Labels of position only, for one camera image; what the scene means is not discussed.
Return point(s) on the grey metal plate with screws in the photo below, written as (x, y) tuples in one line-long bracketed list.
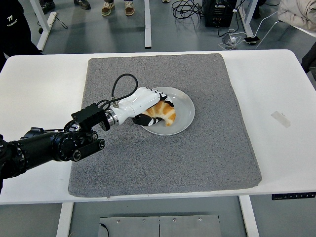
[(133, 227)]

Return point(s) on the white table leg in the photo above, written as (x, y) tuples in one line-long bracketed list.
[(248, 217), (64, 219)]

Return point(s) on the black phone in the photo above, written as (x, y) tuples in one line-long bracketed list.
[(251, 40)]

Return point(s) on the black equipment box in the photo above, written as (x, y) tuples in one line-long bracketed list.
[(218, 13)]

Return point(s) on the person's right foot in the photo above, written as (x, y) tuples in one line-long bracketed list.
[(108, 8)]

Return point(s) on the grey speckled mat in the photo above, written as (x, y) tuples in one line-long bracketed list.
[(172, 160)]

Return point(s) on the croissant bread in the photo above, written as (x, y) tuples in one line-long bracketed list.
[(164, 112)]

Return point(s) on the beige padded jacket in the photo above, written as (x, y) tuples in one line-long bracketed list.
[(296, 12)]

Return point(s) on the white chair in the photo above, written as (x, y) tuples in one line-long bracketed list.
[(306, 30)]

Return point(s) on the grey round plate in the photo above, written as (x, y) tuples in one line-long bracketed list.
[(182, 111)]

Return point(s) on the dark garment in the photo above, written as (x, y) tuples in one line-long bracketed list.
[(309, 60)]

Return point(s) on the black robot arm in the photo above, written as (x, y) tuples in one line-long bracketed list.
[(37, 145)]

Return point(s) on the black table control panel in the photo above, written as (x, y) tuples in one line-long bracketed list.
[(293, 196)]

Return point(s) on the clear tape strip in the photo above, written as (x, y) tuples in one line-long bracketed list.
[(281, 119)]

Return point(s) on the white background desk leg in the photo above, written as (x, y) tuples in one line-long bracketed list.
[(247, 17), (147, 24), (45, 29)]

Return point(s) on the person's left foot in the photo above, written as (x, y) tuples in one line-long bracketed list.
[(129, 8)]

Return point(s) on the person's foot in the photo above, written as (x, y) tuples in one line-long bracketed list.
[(129, 8), (48, 4), (108, 8), (82, 3)]

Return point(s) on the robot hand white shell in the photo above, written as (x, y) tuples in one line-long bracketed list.
[(138, 101)]

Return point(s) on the person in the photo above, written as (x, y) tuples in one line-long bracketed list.
[(14, 37)]

